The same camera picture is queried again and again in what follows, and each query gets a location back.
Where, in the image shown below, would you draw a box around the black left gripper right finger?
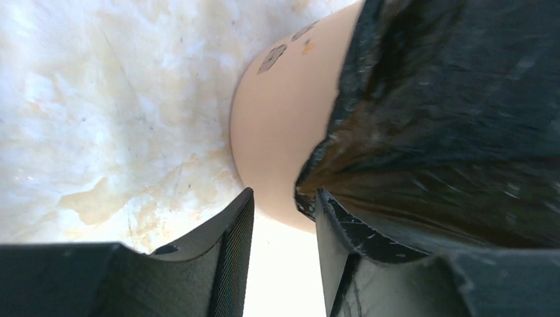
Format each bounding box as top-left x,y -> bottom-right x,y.
315,190 -> 559,317

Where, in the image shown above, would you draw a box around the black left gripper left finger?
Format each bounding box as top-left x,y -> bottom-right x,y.
1,188 -> 254,316

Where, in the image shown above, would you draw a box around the black trash bag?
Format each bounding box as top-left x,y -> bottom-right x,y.
294,1 -> 559,251

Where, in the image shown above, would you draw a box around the orange plastic trash bin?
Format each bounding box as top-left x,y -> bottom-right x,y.
230,1 -> 363,232

